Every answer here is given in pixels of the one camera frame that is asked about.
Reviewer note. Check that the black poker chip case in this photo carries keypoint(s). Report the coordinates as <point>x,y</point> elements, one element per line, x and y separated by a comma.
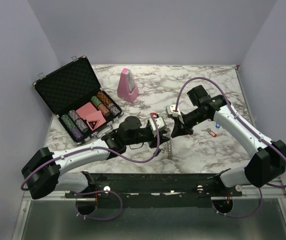
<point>69,88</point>

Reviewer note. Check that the black front mounting rail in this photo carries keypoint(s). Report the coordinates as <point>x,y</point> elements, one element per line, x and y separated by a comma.
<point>154,190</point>

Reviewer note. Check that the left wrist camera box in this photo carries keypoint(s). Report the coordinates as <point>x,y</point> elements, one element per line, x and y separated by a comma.
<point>156,122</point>

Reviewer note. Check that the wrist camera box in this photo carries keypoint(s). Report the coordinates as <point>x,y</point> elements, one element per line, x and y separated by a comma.
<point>173,113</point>
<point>156,122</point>

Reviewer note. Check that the pink metronome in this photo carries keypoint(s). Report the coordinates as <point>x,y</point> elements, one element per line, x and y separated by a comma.
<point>127,87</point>

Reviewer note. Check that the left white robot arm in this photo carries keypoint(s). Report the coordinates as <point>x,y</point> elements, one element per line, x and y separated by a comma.
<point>48,171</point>

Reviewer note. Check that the red tag key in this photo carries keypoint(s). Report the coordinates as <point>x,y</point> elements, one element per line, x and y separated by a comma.
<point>210,132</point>

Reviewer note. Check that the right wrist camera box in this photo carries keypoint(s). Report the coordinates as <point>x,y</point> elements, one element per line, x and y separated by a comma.
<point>173,113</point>

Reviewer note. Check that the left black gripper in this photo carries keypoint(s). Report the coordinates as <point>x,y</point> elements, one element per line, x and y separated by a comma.
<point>153,143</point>

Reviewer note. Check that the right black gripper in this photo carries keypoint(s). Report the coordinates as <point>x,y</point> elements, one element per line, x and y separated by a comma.
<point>180,128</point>

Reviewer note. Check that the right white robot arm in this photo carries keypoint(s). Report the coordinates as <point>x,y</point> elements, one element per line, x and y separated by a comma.
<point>265,165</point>

